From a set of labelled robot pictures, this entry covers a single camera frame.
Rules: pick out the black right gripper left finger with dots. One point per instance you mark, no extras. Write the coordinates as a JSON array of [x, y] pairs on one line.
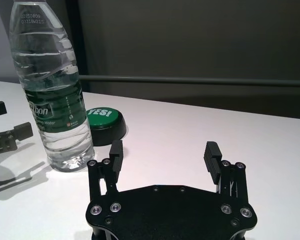
[[117, 165]]

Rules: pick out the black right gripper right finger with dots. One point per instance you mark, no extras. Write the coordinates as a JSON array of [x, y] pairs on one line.
[[211, 162]]

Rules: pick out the clear green-label water bottle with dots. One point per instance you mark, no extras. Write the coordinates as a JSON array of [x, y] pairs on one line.
[[52, 100]]

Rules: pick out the small black round object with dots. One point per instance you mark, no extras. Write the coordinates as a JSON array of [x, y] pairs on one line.
[[105, 120]]

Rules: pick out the grey horizontal rail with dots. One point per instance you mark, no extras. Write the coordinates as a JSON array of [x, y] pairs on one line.
[[190, 80]]

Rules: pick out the dark blue frame post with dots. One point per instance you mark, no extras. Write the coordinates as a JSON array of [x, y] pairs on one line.
[[81, 37]]

